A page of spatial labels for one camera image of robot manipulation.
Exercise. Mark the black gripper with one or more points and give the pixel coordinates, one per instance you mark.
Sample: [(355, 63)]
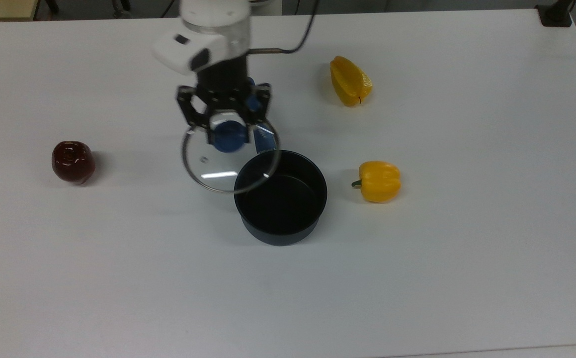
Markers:
[(225, 87)]

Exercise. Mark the glass lid with blue knob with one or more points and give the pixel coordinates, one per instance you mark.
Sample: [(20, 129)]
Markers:
[(228, 136)]

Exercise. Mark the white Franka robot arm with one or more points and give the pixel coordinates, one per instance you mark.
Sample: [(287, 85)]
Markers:
[(208, 15)]

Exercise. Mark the yellow starfruit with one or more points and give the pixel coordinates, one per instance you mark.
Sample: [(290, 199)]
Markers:
[(350, 82)]

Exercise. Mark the dark blue saucepan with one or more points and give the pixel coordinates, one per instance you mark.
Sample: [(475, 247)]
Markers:
[(283, 228)]

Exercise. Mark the black chair leg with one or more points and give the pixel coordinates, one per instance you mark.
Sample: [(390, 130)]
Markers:
[(121, 7), (51, 6)]

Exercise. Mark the dark red apple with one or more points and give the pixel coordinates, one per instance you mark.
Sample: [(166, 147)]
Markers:
[(71, 164)]

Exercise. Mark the yellow bell pepper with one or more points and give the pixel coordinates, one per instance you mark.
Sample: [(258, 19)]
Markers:
[(379, 181)]

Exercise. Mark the black stand base clamp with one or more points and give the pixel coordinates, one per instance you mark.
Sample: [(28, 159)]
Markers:
[(553, 15)]

